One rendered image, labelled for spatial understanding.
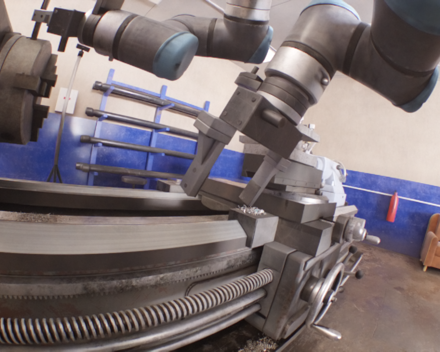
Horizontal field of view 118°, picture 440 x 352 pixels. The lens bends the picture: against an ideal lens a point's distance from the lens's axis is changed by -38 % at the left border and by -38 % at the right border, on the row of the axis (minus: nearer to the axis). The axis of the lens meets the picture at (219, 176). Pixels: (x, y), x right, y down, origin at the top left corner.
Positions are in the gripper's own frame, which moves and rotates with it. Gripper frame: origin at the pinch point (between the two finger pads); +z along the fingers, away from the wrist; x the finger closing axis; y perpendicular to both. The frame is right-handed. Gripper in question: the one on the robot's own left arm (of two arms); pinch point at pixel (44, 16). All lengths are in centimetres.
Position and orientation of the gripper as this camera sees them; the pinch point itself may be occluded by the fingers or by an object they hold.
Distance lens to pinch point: 53.8
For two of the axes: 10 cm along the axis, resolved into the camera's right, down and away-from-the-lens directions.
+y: -4.6, 7.7, 4.5
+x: -0.1, -5.1, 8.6
